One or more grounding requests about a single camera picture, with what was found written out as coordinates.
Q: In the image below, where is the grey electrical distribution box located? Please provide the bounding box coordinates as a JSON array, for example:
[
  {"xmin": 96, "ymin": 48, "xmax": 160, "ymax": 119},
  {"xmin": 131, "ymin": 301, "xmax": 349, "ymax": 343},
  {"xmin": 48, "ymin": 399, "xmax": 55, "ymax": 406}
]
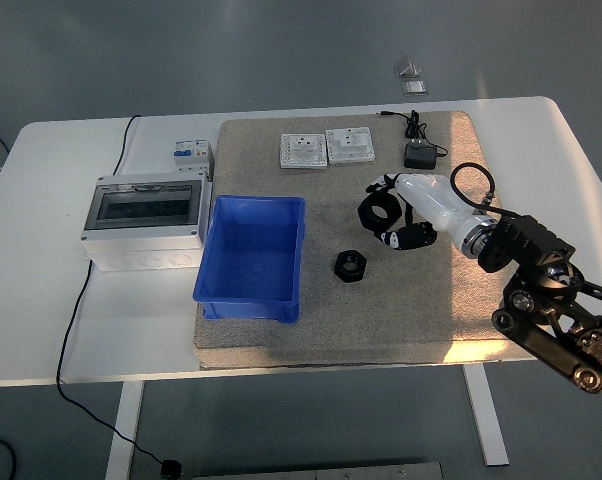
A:
[{"xmin": 80, "ymin": 172, "xmax": 215, "ymax": 272}]

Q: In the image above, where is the grey-brown mat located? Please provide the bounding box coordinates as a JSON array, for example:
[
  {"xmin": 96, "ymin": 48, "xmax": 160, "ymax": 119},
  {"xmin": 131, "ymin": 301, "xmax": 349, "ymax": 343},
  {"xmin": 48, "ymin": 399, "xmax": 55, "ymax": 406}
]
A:
[{"xmin": 193, "ymin": 110, "xmax": 527, "ymax": 371}]

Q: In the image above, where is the black power cable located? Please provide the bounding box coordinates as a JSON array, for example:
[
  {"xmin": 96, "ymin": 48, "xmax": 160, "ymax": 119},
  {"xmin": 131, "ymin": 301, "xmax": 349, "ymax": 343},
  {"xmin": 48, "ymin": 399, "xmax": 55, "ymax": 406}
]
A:
[
  {"xmin": 55, "ymin": 259, "xmax": 165, "ymax": 464},
  {"xmin": 111, "ymin": 114, "xmax": 142, "ymax": 177}
]

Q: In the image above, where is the white wall socket panel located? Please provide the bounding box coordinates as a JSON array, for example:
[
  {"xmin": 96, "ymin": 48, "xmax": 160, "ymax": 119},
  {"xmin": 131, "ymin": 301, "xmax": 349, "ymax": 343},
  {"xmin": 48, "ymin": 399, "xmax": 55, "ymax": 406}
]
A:
[
  {"xmin": 279, "ymin": 132, "xmax": 329, "ymax": 170},
  {"xmin": 324, "ymin": 125, "xmax": 377, "ymax": 165}
]

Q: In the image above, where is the large black hex nut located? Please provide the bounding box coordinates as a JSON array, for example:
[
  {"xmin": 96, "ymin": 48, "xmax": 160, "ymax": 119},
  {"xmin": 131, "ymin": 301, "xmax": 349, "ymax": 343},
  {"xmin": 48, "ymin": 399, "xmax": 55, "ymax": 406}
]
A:
[{"xmin": 357, "ymin": 192, "xmax": 408, "ymax": 235}]

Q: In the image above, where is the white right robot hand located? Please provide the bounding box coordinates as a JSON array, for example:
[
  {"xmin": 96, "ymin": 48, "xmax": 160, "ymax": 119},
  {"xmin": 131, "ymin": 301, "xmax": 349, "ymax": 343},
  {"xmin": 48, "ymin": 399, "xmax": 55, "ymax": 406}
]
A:
[{"xmin": 364, "ymin": 171, "xmax": 486, "ymax": 251}]

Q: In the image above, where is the black adapter cord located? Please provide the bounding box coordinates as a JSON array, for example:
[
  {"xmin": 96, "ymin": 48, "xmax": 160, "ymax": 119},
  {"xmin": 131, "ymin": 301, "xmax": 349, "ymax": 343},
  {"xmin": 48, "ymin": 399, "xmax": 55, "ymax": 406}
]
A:
[{"xmin": 379, "ymin": 109, "xmax": 450, "ymax": 159}]

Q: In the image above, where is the small black hex nut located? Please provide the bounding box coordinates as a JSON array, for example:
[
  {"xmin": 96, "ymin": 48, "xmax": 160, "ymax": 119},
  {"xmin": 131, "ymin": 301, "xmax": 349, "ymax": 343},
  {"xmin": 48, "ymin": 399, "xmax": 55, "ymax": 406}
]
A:
[{"xmin": 333, "ymin": 248, "xmax": 366, "ymax": 284}]

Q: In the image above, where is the metal floor outlet plate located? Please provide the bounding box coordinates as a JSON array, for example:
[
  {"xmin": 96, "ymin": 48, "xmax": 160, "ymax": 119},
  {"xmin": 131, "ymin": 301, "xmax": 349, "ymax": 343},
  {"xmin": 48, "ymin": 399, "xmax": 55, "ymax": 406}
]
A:
[
  {"xmin": 393, "ymin": 54, "xmax": 422, "ymax": 79},
  {"xmin": 399, "ymin": 78, "xmax": 430, "ymax": 97}
]

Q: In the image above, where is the black power adapter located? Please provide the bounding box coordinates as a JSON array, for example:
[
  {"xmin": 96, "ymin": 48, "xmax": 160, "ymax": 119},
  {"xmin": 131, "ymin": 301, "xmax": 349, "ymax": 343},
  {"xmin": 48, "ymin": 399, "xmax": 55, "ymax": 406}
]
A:
[{"xmin": 403, "ymin": 142, "xmax": 440, "ymax": 170}]

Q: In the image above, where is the white circuit breaker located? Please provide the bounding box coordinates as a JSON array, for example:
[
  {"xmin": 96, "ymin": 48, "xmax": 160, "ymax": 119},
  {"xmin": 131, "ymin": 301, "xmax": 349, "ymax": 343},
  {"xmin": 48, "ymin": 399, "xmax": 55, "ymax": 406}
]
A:
[{"xmin": 170, "ymin": 139, "xmax": 216, "ymax": 181}]

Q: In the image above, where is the blue plastic box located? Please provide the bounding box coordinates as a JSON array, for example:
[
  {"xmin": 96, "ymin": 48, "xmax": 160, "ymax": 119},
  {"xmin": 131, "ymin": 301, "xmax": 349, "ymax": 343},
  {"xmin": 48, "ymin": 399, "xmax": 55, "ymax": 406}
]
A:
[{"xmin": 193, "ymin": 194, "xmax": 307, "ymax": 325}]

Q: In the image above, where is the white table leg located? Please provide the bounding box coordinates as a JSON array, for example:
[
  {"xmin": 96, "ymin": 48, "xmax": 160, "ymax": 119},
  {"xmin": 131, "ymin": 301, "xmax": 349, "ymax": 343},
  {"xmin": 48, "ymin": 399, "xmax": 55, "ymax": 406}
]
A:
[
  {"xmin": 104, "ymin": 382, "xmax": 146, "ymax": 480},
  {"xmin": 462, "ymin": 363, "xmax": 511, "ymax": 467}
]

